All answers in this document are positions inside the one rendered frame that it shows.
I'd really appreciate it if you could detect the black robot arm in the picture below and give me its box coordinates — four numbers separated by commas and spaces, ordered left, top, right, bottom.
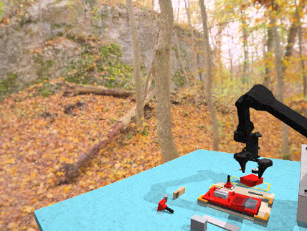
233, 84, 307, 163

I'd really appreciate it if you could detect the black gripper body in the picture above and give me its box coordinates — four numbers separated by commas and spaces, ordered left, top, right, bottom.
233, 145, 273, 168

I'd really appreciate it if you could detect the cream rectangular bar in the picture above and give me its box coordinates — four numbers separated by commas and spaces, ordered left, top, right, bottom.
173, 187, 186, 199

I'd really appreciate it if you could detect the white flat bar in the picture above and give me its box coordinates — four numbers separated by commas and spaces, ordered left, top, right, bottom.
203, 215, 240, 231

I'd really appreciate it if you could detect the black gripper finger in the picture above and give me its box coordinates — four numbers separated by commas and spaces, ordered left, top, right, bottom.
258, 166, 267, 179
238, 162, 247, 173

